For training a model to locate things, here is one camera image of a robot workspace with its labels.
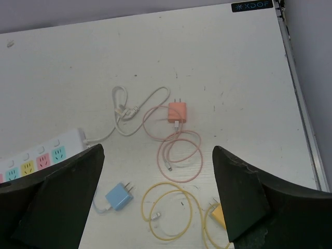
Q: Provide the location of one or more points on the white multicolour power strip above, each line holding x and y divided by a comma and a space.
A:
43, 155

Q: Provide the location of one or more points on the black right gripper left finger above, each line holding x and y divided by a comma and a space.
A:
49, 208

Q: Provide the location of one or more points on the black XDOF label right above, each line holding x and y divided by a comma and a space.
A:
251, 5

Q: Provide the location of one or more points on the yellow charger plug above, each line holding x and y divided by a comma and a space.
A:
217, 213

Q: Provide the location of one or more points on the blue charger plug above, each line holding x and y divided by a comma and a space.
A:
119, 196

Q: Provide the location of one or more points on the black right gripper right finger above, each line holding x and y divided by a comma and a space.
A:
262, 210

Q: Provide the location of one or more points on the aluminium table frame rail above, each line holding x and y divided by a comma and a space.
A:
314, 153

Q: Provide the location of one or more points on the orange pink charger plug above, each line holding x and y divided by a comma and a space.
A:
177, 111

